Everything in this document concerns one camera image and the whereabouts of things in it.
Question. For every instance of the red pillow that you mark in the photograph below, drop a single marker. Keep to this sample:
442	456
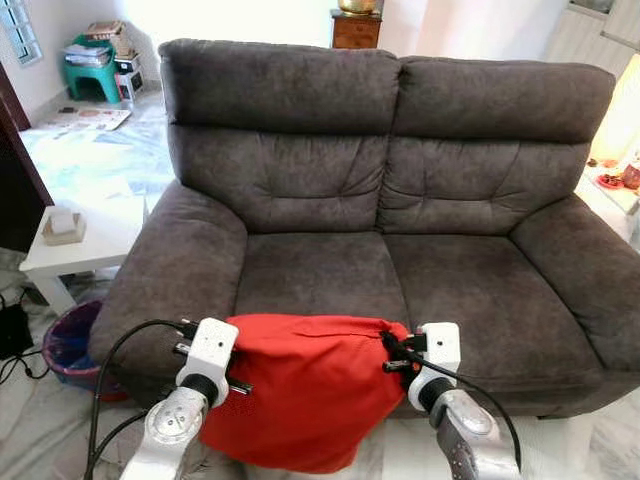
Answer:
300	395

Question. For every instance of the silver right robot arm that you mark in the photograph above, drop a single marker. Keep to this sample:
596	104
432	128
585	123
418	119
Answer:
470	435

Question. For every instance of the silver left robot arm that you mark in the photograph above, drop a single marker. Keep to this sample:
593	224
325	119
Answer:
165	430

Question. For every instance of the grey fabric two-seat sofa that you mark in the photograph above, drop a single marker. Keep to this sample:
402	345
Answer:
400	260

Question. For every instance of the blue waste bin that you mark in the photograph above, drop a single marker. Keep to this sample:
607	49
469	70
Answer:
70	345

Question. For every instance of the white side table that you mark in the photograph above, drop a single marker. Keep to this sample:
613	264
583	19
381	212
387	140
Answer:
85	255

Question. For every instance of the black power adapter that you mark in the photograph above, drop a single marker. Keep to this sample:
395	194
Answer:
14	330

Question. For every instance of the beige tissue box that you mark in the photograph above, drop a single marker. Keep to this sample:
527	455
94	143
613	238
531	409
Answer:
64	226

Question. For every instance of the red dish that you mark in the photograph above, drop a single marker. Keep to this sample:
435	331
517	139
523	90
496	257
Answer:
610	181

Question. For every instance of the red jar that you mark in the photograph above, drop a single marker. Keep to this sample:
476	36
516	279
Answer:
632	176

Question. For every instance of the dark brown wooden door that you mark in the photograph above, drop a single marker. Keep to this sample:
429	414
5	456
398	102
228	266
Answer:
18	190

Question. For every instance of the newspaper sheet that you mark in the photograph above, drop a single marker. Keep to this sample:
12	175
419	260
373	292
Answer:
85	118

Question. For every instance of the white box with black print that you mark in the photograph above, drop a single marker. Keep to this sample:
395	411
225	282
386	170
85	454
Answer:
128	78

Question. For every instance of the brown wooden cabinet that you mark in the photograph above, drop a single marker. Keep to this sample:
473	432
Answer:
356	30

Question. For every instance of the green plastic stool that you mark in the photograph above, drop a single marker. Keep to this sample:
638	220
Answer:
90	82

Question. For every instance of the brass bowl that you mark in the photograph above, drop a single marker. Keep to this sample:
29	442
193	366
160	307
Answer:
357	5

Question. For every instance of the stack of papers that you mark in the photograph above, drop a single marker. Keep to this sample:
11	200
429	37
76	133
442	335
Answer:
87	55

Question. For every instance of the small brown cardboard box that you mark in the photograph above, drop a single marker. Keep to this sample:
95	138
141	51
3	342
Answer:
105	30

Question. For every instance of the louvred window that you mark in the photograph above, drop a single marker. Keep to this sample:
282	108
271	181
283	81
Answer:
18	30

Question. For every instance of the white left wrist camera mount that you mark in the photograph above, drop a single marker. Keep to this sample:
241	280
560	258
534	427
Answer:
210	350

